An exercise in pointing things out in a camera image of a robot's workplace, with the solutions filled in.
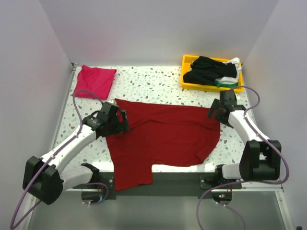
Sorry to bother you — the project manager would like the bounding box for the dark red t shirt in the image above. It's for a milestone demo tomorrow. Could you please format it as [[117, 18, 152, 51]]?
[[106, 99, 220, 191]]

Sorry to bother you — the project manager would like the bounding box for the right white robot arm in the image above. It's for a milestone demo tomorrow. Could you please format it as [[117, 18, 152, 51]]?
[[208, 90, 281, 188]]

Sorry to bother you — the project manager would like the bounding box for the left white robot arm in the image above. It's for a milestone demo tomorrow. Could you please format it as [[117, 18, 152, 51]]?
[[23, 102, 130, 205]]

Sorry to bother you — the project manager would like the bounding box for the green t shirt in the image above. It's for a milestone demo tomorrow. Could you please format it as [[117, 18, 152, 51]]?
[[214, 81, 238, 89]]

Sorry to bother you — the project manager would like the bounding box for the black t shirt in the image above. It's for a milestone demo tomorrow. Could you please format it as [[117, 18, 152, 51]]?
[[183, 56, 224, 86]]

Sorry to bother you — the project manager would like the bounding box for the folded pink t shirt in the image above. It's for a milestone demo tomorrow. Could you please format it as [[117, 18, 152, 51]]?
[[74, 65, 117, 100]]

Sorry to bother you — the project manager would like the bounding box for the white t shirt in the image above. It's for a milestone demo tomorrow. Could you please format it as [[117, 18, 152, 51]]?
[[215, 57, 242, 85]]

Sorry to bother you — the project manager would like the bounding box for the yellow plastic bin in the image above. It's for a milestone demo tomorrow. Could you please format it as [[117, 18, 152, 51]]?
[[180, 54, 244, 93]]

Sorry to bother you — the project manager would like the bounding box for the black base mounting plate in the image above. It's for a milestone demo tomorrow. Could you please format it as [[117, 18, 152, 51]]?
[[81, 172, 242, 200]]

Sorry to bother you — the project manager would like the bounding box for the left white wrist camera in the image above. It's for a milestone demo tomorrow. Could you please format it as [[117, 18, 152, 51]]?
[[107, 100, 117, 105]]

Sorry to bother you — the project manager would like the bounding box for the aluminium frame rail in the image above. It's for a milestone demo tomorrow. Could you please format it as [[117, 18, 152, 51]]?
[[49, 63, 78, 150]]

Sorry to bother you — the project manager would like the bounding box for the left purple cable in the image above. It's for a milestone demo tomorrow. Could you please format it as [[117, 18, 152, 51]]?
[[10, 90, 110, 230]]

